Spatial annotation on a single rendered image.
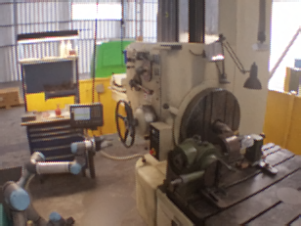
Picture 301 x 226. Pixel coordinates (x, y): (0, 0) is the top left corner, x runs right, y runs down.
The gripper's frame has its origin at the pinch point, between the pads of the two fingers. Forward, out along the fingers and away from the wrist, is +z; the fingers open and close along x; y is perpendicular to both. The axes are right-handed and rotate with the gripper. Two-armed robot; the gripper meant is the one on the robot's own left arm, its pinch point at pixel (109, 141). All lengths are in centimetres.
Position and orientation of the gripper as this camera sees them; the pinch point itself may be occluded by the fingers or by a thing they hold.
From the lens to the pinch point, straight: 193.9
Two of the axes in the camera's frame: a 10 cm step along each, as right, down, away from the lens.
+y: -4.1, -6.5, 6.4
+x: -1.9, 7.5, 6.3
